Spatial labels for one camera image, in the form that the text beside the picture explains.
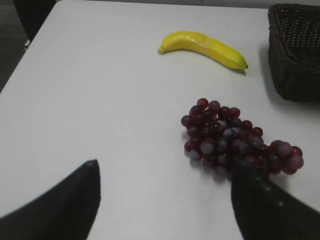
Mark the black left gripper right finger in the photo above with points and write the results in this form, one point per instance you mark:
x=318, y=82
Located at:
x=264, y=211

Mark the yellow banana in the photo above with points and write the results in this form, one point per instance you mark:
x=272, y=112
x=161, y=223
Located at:
x=205, y=45

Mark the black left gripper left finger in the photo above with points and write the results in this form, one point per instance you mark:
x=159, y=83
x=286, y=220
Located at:
x=65, y=212

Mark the black wicker basket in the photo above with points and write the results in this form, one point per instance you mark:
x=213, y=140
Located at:
x=294, y=51

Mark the dark red grape bunch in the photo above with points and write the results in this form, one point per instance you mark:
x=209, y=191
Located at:
x=217, y=137

